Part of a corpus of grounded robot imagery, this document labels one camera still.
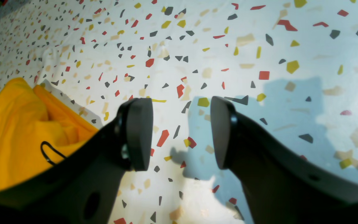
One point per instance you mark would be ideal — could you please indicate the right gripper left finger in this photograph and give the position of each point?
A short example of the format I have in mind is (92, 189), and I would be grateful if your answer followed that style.
(83, 187)

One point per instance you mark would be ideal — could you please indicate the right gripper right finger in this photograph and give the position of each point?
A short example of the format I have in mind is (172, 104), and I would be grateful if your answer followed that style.
(280, 186)

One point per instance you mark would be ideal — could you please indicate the yellow T-shirt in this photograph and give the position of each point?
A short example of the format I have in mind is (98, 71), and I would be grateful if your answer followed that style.
(37, 131)

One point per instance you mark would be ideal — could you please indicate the terrazzo patterned table cloth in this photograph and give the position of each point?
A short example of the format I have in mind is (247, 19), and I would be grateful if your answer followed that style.
(290, 65)

